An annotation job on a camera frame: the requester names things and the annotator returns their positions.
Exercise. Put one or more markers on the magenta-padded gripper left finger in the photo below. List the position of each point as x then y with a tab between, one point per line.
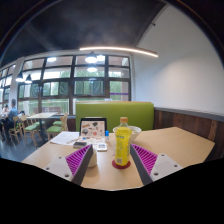
60	166

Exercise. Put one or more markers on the flat round red coaster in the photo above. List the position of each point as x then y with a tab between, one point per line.
116	165

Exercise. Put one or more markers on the white phone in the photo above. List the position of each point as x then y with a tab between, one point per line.
101	146

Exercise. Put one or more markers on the sticker-covered laptop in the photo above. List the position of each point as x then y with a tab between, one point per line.
93	128

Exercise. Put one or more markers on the large dark-framed window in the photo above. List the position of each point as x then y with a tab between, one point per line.
83	87

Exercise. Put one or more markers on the dark wallet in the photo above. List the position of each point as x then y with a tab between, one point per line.
80	144

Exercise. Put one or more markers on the white cup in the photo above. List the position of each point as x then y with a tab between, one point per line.
93	158

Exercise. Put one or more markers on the wooden dining table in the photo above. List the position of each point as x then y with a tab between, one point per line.
41	115

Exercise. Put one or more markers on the person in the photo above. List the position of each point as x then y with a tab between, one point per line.
5	110
12	115

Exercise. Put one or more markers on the white bowl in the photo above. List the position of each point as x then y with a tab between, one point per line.
135	131

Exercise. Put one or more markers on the white paper sheets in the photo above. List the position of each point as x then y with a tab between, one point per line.
63	137

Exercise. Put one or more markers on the group of green-seated wooden chairs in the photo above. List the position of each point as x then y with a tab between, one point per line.
31	127

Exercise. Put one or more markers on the yellow drink bottle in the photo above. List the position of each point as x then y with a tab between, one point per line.
122	143

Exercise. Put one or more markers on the small blue-capped bottle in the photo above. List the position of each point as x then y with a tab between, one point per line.
107	135

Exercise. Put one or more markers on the long linear ceiling light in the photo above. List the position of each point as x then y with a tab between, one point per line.
120	49

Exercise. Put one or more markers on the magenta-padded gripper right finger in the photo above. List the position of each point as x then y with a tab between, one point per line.
163	165

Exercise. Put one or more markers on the green upholstered bench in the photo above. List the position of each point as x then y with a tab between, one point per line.
113	113

